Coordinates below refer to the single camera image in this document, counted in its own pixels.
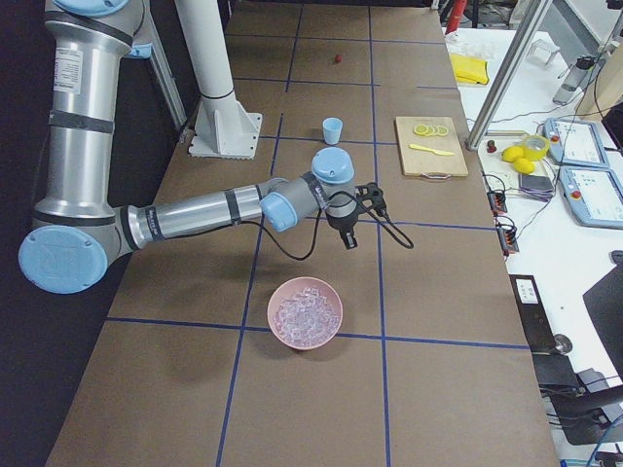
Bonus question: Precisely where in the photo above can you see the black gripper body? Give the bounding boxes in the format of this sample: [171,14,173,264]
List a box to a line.
[327,211,359,232]

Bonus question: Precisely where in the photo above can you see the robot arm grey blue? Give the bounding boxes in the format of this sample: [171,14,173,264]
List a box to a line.
[18,1,360,295]

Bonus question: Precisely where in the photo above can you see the pink bowl with ice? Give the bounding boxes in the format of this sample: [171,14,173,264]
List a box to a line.
[267,276,344,350]

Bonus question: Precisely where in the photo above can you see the light blue plastic cup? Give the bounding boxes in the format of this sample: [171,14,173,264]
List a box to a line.
[322,117,343,145]

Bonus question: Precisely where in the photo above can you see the yellow plastic knife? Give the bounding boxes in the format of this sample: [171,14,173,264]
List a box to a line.
[408,143,455,157]

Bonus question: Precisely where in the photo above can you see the wooden cutting board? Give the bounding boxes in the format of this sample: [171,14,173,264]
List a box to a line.
[395,117,468,179]

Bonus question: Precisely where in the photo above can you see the lemon slices row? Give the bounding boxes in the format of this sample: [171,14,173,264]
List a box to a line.
[413,125,449,137]

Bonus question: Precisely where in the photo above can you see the white pillar with base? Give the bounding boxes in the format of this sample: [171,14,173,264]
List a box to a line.
[175,0,263,160]

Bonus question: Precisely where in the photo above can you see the yellow lemon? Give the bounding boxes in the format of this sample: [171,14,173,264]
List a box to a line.
[512,158,535,175]
[501,146,524,162]

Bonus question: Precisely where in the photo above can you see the purple dark notebook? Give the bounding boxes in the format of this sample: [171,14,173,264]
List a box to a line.
[519,173,555,201]

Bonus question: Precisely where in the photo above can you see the yellow cloth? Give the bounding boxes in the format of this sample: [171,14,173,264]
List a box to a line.
[450,54,490,86]

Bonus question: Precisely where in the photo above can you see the yellow tape roll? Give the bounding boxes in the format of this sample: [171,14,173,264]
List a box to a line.
[521,134,550,162]

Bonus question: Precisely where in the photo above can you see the clear plastic bags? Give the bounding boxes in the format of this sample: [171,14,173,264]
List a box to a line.
[445,31,496,60]

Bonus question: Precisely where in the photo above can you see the upper teach pendant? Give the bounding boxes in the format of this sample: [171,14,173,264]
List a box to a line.
[543,118,609,168]

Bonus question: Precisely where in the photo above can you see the teach pendant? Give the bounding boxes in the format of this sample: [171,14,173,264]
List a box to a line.
[559,165,622,230]
[543,118,609,168]

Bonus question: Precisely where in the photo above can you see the lower teach pendant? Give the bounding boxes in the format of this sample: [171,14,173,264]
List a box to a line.
[559,165,622,230]

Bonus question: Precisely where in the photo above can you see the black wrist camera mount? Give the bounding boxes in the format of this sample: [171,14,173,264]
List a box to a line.
[355,182,388,219]

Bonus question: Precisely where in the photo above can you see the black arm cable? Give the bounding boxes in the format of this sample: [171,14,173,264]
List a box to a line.
[242,190,416,261]

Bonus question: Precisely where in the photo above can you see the aluminium frame post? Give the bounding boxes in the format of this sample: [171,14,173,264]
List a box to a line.
[465,0,553,151]

